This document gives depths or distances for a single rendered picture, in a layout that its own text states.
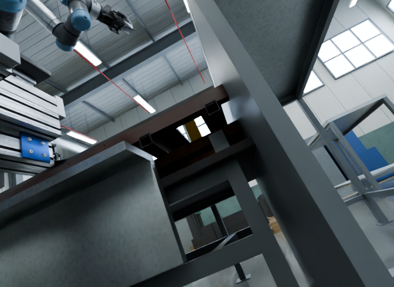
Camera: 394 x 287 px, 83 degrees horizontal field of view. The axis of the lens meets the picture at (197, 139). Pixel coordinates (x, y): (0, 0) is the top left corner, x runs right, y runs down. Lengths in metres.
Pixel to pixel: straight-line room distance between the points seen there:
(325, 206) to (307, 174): 0.06
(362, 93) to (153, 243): 10.47
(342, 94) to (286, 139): 10.22
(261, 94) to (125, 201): 0.59
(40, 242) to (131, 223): 0.37
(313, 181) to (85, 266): 0.76
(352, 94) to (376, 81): 0.98
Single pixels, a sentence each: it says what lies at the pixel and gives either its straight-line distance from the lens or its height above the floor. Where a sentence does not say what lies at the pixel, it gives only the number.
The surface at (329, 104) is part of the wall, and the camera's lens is 10.37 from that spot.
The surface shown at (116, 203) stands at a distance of 0.87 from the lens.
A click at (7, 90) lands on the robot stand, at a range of 0.84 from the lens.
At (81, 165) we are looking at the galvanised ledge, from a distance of 0.77.
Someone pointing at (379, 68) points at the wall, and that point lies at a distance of 11.57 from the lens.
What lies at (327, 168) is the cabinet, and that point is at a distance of 8.91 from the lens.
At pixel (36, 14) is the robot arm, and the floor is 1.41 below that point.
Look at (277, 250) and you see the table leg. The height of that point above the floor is 0.22.
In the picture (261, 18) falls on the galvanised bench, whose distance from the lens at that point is 1.13.
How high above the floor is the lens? 0.35
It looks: 22 degrees up
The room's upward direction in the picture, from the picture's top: 24 degrees counter-clockwise
